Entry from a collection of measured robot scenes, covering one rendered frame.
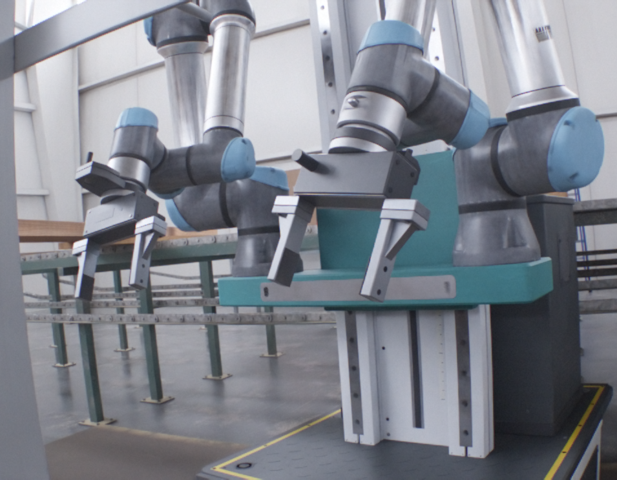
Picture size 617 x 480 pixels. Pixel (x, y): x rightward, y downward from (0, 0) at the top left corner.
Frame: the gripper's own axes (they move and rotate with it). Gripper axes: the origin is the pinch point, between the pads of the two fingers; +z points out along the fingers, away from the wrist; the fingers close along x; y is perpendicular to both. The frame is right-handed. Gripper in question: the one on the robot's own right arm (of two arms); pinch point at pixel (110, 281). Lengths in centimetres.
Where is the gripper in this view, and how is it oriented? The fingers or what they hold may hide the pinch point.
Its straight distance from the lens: 92.9
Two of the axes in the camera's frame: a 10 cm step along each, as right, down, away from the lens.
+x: -8.4, 2.0, 5.0
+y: 5.4, 3.5, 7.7
